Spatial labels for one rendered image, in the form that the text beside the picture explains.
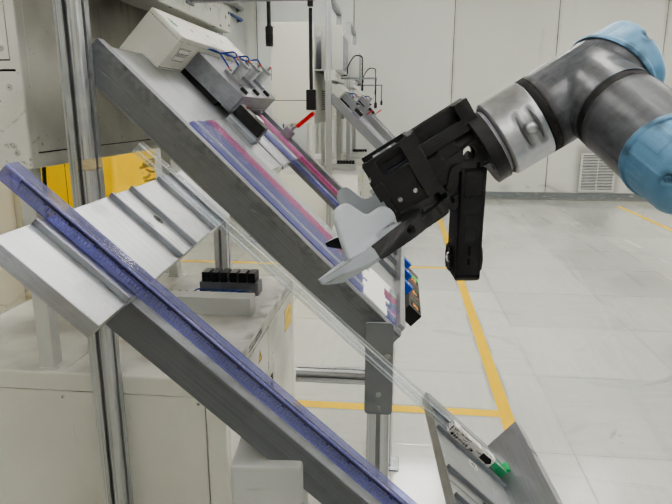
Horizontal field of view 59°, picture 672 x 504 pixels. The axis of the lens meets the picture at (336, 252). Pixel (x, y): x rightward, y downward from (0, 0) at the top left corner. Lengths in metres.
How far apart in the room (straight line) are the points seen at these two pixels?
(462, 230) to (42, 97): 0.85
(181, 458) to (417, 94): 6.72
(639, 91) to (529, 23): 7.29
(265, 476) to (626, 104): 0.42
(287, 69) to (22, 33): 3.54
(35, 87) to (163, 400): 0.61
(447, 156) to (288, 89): 4.07
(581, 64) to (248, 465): 0.44
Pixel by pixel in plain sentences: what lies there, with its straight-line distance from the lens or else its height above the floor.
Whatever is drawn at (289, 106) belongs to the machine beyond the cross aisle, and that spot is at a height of 1.12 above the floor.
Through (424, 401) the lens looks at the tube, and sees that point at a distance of 0.64.
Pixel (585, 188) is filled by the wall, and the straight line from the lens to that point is 8.00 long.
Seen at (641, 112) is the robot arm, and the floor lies 1.10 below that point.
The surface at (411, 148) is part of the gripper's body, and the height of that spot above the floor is 1.07.
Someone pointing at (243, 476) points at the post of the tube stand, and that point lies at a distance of 0.53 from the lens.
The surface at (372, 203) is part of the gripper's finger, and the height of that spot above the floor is 1.01.
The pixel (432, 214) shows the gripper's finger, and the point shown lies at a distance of 0.55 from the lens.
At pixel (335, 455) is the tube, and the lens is 0.41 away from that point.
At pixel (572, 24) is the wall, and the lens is 7.92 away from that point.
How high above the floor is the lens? 1.10
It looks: 13 degrees down
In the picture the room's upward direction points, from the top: straight up
